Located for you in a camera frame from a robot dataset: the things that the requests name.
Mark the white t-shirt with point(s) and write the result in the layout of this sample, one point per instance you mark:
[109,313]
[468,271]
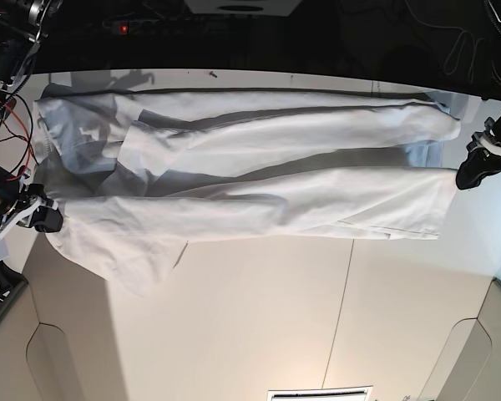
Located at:
[139,176]

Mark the black power strip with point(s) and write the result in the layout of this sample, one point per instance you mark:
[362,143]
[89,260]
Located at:
[152,26]

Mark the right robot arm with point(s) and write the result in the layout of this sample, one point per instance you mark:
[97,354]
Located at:
[23,27]

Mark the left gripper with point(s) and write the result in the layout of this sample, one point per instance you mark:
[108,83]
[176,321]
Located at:
[484,156]

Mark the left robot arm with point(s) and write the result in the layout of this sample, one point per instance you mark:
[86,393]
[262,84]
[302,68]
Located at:
[493,12]

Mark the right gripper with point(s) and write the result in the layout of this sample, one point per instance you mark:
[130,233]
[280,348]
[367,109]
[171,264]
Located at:
[31,208]

